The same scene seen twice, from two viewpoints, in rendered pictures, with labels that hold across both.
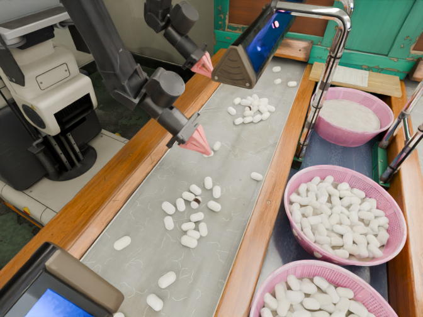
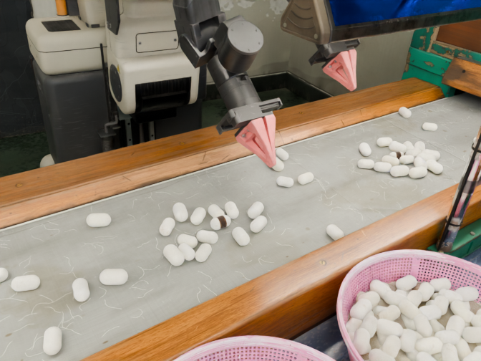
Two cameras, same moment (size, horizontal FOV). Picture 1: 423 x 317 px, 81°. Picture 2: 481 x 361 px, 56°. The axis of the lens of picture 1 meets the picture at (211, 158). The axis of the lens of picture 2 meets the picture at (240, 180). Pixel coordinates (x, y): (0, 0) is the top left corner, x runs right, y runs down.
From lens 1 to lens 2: 0.31 m
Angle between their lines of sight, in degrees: 27
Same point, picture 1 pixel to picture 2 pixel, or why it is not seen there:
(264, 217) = (298, 276)
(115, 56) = not seen: outside the picture
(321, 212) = (416, 329)
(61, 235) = (45, 182)
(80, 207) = (84, 167)
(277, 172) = (372, 237)
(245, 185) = (310, 238)
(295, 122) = not seen: hidden behind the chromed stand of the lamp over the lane
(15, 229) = not seen: hidden behind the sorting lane
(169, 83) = (240, 34)
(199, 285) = (147, 306)
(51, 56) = (165, 18)
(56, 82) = (157, 49)
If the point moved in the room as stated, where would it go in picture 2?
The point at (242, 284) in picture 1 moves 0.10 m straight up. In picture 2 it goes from (197, 326) to (197, 261)
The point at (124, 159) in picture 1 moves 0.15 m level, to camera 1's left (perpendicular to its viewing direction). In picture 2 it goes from (171, 145) to (114, 124)
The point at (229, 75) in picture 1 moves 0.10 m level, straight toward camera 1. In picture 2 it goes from (298, 21) to (252, 35)
